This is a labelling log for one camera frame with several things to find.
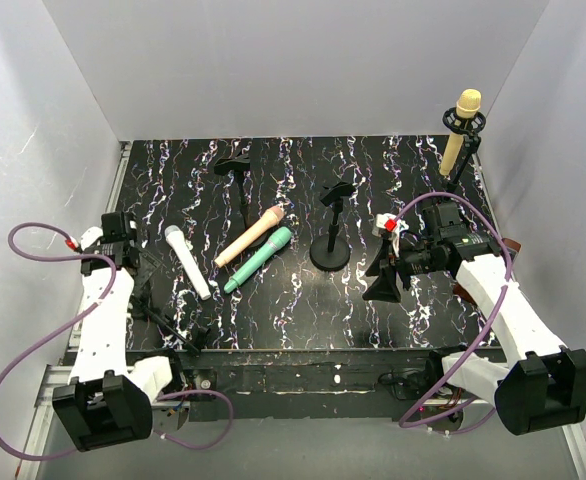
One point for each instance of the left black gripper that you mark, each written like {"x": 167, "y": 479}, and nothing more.
{"x": 140, "y": 304}

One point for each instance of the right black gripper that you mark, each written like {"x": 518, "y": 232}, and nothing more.
{"x": 401, "y": 265}

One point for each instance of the small black tripod stand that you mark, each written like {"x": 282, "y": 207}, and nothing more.
{"x": 193, "y": 345}

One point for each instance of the green microphone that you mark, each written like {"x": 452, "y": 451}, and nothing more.
{"x": 274, "y": 243}

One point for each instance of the pink microphone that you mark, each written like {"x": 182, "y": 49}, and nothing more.
{"x": 270, "y": 218}

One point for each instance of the black tripod shock-mount stand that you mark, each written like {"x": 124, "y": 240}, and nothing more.
{"x": 469, "y": 149}

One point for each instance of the yellow microphone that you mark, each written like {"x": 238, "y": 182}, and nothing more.
{"x": 462, "y": 120}

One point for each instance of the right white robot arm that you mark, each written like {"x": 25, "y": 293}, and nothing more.
{"x": 530, "y": 377}

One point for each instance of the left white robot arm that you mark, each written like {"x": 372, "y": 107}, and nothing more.
{"x": 107, "y": 402}

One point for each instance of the black round-base mic stand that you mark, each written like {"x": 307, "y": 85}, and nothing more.
{"x": 330, "y": 252}

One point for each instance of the black rear mic stand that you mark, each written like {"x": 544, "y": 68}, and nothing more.
{"x": 239, "y": 166}

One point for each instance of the white microphone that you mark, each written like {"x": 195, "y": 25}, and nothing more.
{"x": 182, "y": 248}

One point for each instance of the brown box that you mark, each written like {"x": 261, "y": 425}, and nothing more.
{"x": 477, "y": 285}

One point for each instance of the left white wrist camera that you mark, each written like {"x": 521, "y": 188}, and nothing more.
{"x": 89, "y": 238}

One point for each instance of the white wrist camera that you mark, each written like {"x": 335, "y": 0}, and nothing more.
{"x": 385, "y": 226}
{"x": 89, "y": 238}

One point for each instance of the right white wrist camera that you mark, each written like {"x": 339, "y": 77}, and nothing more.
{"x": 385, "y": 226}

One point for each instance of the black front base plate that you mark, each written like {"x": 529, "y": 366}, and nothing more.
{"x": 315, "y": 384}

